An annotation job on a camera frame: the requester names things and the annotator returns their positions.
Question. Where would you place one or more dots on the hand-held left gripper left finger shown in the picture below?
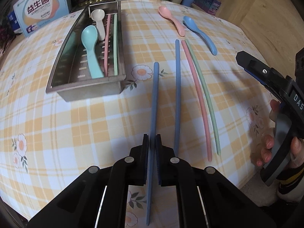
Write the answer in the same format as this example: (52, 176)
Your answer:
(144, 166)

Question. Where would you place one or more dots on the gold foil tray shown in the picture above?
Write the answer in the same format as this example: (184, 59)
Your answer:
(99, 2)

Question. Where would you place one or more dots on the blue plastic spoon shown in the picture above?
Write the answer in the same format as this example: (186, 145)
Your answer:
(190, 21)

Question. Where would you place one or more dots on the stainless steel utensil tray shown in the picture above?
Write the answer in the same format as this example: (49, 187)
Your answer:
(83, 90)

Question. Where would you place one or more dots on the green chopstick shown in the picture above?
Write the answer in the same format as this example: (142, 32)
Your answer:
(217, 148)
(115, 52)

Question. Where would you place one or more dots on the teal plastic spoon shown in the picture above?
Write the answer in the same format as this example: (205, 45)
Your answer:
(89, 36)

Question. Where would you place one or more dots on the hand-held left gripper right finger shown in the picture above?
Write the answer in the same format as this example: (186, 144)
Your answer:
(159, 166)

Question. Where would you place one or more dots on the person's right hand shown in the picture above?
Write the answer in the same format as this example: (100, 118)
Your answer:
(267, 144)

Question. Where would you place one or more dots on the pink chopstick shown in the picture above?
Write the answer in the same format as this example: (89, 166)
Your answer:
(107, 52)
(209, 152)

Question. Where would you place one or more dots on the blue chopstick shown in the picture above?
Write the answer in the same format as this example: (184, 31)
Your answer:
(177, 87)
(154, 99)

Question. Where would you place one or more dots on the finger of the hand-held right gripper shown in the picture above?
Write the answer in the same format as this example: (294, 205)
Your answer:
(261, 72)
(299, 63)

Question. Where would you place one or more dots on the blue and white box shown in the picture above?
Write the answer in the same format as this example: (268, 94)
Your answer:
(13, 21)

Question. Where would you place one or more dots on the white plastic spoon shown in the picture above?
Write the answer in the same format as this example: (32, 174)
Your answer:
(97, 15)

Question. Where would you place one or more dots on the white box with orange print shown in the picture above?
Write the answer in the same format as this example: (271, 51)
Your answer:
(38, 7)

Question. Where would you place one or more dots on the person's right forearm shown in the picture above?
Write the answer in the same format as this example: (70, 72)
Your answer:
(291, 180)

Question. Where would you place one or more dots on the purple printed box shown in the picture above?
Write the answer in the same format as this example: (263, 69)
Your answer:
(209, 2)

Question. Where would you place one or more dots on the pink plastic spoon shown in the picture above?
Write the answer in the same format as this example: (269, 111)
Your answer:
(165, 11)

